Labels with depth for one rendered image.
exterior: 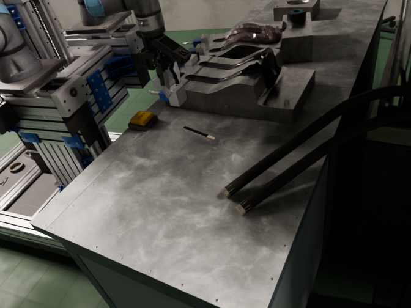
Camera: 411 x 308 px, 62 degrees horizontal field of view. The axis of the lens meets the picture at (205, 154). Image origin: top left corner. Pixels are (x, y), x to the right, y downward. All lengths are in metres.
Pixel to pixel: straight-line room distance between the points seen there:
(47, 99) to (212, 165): 0.62
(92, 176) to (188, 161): 0.31
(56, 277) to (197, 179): 1.24
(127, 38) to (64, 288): 1.26
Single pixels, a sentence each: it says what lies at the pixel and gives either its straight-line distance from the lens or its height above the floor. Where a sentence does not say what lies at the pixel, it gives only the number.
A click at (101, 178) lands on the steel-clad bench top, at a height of 0.80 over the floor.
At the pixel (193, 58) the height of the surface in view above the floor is 0.91.
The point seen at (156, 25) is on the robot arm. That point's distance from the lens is 1.02.
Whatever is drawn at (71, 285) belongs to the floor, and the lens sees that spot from 1.97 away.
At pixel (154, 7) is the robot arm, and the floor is 1.21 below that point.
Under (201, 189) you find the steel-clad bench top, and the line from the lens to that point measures 0.95.
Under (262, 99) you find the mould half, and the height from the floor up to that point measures 0.86.
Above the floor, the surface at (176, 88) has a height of 0.96.
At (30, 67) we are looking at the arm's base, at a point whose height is 1.06.
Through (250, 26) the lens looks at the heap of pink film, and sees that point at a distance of 1.61.
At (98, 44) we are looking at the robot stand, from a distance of 1.71.
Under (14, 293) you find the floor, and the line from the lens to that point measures 2.13.
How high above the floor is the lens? 1.47
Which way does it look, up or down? 39 degrees down
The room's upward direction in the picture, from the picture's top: 13 degrees counter-clockwise
